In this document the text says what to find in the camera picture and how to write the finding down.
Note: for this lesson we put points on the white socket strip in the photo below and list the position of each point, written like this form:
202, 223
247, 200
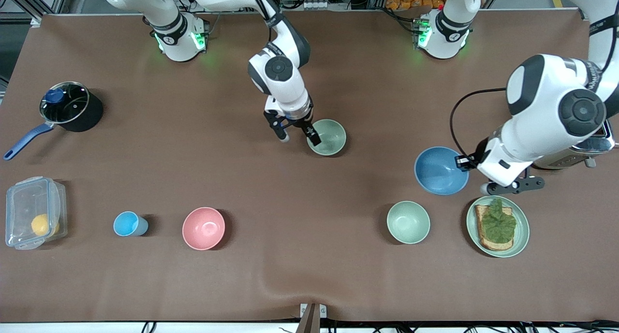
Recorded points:
314, 5

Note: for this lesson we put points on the blue cup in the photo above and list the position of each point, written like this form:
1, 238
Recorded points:
128, 224

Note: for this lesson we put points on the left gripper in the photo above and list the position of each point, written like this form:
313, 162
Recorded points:
468, 162

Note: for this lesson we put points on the glass lid with blue knob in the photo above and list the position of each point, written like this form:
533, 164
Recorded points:
65, 103

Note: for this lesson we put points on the toast slice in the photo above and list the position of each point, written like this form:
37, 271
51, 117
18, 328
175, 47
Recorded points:
488, 245

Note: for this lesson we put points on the yellow lemon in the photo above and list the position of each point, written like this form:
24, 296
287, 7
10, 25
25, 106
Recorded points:
42, 224

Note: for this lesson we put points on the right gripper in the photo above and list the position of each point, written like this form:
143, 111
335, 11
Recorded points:
301, 121

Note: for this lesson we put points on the blue bowl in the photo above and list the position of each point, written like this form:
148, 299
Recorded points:
437, 173

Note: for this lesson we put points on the green lettuce leaf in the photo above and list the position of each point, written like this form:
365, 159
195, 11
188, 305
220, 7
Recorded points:
499, 224

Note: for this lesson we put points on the cream and chrome toaster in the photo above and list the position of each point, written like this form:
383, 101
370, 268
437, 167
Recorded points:
580, 156

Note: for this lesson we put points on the green bowl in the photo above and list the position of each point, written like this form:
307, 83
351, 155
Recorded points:
332, 137
408, 222

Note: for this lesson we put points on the green plate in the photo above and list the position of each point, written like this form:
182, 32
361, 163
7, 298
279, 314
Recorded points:
521, 226

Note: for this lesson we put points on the brown table cloth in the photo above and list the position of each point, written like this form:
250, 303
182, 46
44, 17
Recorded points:
309, 226

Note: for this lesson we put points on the clear plastic lidded container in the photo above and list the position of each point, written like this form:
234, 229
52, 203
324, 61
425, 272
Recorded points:
29, 202

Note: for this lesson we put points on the metal mount bracket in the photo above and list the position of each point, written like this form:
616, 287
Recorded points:
313, 318

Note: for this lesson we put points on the pink bowl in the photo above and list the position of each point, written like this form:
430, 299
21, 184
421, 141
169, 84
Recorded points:
203, 228

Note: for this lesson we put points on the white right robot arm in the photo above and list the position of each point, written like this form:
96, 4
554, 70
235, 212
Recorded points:
280, 69

